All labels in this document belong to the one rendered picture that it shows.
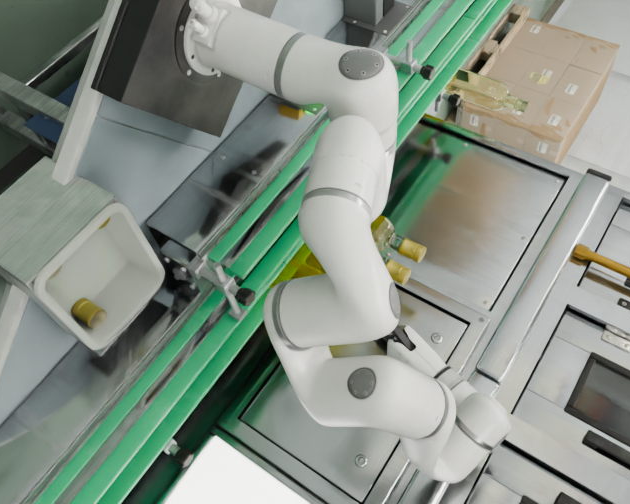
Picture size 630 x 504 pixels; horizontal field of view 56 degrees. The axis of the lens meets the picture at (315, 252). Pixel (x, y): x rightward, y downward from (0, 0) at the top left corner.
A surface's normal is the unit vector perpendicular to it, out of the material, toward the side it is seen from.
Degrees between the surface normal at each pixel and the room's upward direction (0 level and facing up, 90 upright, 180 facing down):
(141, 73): 1
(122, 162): 0
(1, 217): 90
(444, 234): 91
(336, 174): 89
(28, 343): 0
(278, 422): 90
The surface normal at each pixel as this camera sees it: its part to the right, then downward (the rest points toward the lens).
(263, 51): -0.43, 0.04
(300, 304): -0.62, -0.22
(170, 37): 0.82, 0.44
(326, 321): -0.55, 0.26
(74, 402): -0.10, -0.54
